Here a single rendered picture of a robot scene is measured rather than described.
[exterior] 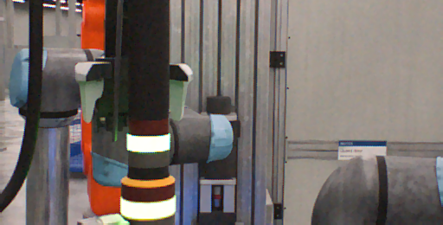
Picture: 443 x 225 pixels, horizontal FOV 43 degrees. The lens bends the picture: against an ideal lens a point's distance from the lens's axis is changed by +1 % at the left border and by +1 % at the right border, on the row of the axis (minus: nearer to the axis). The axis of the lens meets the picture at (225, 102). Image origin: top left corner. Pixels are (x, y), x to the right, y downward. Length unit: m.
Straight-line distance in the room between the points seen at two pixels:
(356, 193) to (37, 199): 0.64
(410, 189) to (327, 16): 1.48
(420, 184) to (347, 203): 0.11
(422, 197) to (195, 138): 0.36
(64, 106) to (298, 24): 1.33
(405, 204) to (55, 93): 0.67
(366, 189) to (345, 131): 1.46
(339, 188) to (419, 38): 1.58
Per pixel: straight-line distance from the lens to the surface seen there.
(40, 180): 1.20
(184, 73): 0.53
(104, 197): 4.47
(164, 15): 0.44
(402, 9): 2.41
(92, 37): 4.54
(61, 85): 1.14
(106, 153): 0.80
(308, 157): 2.35
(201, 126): 0.86
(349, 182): 0.92
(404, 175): 0.92
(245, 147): 1.40
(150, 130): 0.44
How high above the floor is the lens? 1.68
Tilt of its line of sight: 5 degrees down
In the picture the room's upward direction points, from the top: 1 degrees clockwise
